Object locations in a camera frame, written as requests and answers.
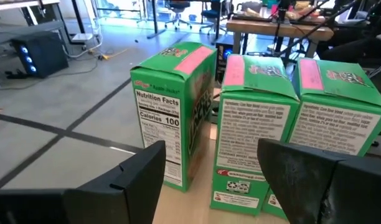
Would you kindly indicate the white desk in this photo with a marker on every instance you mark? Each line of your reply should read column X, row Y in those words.
column 22, row 4

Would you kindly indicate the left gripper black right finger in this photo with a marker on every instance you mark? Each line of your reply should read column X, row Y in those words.
column 333, row 193

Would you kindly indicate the green Apple Jacks cereal box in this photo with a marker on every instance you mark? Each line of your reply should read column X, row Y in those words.
column 249, row 130
column 159, row 124
column 336, row 124

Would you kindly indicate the dark office chair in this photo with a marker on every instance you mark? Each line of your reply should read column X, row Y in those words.
column 178, row 6
column 213, row 12

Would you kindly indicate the black computer tower blue lights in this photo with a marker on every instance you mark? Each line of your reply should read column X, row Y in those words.
column 44, row 56
column 223, row 62

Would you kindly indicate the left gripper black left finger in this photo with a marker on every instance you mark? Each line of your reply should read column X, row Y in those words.
column 84, row 205

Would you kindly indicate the wooden table white legs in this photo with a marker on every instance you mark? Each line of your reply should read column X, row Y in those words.
column 271, row 29

